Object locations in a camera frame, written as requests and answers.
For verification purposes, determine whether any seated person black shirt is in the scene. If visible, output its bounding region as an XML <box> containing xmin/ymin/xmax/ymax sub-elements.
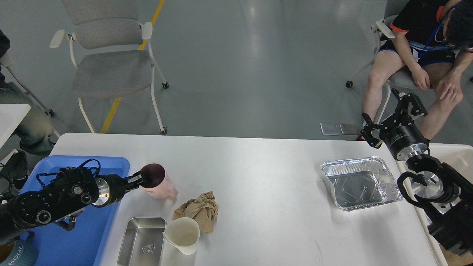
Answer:
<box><xmin>362</xmin><ymin>0</ymin><xmax>473</xmax><ymax>140</ymax></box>

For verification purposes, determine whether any crumpled brown paper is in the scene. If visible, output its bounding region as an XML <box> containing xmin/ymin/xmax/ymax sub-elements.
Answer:
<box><xmin>172</xmin><ymin>191</ymin><xmax>220</xmax><ymax>234</ymax></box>

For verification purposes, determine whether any white paper cup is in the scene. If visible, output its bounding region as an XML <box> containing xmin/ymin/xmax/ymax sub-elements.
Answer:
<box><xmin>163</xmin><ymin>217</ymin><xmax>200</xmax><ymax>255</ymax></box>

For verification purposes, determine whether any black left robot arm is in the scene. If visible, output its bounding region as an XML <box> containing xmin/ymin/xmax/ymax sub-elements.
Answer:
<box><xmin>0</xmin><ymin>162</ymin><xmax>150</xmax><ymax>245</ymax></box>

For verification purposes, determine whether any metal floor plate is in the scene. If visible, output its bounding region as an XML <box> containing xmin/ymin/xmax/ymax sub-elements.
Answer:
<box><xmin>339</xmin><ymin>123</ymin><xmax>360</xmax><ymax>135</ymax></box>
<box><xmin>320</xmin><ymin>123</ymin><xmax>339</xmax><ymax>135</ymax></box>

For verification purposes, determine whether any stainless steel tray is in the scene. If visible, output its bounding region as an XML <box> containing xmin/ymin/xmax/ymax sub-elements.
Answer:
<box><xmin>117</xmin><ymin>217</ymin><xmax>166</xmax><ymax>266</ymax></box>

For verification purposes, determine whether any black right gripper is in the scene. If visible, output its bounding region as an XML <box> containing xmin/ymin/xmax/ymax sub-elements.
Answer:
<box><xmin>360</xmin><ymin>89</ymin><xmax>429</xmax><ymax>161</ymax></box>

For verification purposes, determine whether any dark teal home mug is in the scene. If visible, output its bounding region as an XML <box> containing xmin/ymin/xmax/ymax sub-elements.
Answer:
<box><xmin>0</xmin><ymin>231</ymin><xmax>38</xmax><ymax>266</ymax></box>

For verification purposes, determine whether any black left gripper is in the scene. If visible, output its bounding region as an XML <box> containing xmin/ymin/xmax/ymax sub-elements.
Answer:
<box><xmin>92</xmin><ymin>171</ymin><xmax>145</xmax><ymax>208</ymax></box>

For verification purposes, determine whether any grey office chair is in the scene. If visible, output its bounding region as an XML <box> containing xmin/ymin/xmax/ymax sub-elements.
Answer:
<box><xmin>50</xmin><ymin>0</ymin><xmax>169</xmax><ymax>134</ymax></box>

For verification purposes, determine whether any pink mug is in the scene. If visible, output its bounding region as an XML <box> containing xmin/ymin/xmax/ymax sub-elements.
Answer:
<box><xmin>140</xmin><ymin>163</ymin><xmax>178</xmax><ymax>200</ymax></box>

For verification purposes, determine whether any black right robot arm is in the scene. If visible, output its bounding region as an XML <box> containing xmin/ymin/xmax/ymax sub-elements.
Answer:
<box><xmin>360</xmin><ymin>89</ymin><xmax>473</xmax><ymax>256</ymax></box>

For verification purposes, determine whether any white chair at left edge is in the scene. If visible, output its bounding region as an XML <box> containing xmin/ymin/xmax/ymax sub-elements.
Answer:
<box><xmin>0</xmin><ymin>52</ymin><xmax>55</xmax><ymax>117</ymax></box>

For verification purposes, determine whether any aluminium foil tray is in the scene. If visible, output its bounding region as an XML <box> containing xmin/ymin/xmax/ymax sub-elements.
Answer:
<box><xmin>320</xmin><ymin>156</ymin><xmax>403</xmax><ymax>212</ymax></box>

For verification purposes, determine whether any white side table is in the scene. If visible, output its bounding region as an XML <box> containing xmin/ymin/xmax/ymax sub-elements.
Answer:
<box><xmin>0</xmin><ymin>104</ymin><xmax>31</xmax><ymax>147</ymax></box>

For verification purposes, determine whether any blue plastic tray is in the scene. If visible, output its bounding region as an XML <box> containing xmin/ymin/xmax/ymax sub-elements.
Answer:
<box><xmin>19</xmin><ymin>156</ymin><xmax>129</xmax><ymax>266</ymax></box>

